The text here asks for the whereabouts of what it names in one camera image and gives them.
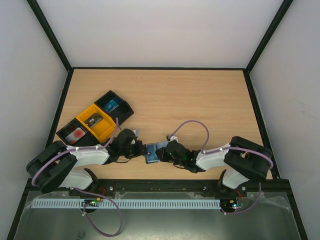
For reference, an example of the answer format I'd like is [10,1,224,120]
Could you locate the black front mounting rail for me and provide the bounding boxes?
[25,179,293,199]

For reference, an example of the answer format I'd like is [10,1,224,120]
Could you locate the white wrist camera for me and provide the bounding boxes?
[166,133,179,142]
[131,129,139,145]

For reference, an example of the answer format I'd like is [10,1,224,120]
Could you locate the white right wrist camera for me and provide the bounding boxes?
[166,133,179,142]

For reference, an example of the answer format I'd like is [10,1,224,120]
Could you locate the black bin near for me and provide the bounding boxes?
[56,118,100,147]

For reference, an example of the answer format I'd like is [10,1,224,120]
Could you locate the black bin far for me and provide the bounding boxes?
[94,90,134,125]

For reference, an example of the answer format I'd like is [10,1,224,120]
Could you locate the black bin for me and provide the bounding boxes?
[94,90,134,125]
[56,118,100,147]

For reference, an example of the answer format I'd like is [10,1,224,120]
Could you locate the black aluminium frame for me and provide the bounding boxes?
[7,0,308,240]

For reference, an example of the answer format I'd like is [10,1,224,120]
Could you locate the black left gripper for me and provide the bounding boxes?
[120,140,148,159]

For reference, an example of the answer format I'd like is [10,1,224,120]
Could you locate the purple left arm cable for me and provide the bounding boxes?
[31,117,124,237]

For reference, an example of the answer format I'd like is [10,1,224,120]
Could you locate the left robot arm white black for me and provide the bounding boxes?
[26,128,147,194]

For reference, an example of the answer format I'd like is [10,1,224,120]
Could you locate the blue credit card in bin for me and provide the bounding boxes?
[103,99,119,113]

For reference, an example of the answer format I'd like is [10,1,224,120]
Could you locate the black VIP card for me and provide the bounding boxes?
[84,113,103,128]

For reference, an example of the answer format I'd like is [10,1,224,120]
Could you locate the white red card in bin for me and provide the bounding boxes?
[65,127,86,145]

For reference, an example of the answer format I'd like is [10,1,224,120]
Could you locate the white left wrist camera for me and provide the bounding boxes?
[131,129,139,145]

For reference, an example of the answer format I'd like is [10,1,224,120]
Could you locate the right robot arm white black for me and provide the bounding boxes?
[155,136,274,196]

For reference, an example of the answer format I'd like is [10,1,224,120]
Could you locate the blue leather card holder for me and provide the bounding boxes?
[144,141,168,164]

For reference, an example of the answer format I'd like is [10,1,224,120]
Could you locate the yellow bin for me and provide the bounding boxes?
[76,104,116,143]

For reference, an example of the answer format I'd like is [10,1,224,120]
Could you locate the light blue slotted cable duct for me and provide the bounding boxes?
[31,198,221,210]

